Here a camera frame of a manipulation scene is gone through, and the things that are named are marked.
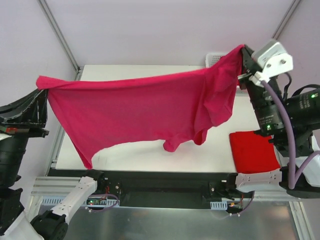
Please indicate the folded red t shirt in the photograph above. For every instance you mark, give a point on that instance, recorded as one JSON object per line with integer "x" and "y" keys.
{"x": 252, "y": 153}

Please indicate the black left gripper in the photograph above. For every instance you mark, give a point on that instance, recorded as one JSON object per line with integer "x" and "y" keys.
{"x": 23, "y": 126}

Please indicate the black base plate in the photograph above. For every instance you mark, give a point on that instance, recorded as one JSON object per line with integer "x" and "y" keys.
{"x": 124, "y": 185}

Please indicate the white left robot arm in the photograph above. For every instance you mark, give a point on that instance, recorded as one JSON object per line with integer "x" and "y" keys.
{"x": 20, "y": 221}

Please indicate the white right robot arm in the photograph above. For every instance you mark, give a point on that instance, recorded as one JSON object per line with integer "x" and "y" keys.
{"x": 289, "y": 121}

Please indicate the pink t shirt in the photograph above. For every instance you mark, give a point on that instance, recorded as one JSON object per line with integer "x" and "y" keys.
{"x": 174, "y": 108}

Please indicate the aluminium frame rail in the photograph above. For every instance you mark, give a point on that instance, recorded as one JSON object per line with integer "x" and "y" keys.
{"x": 59, "y": 187}

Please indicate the white plastic laundry basket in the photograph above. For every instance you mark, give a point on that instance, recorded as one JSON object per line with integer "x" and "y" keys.
{"x": 212, "y": 58}

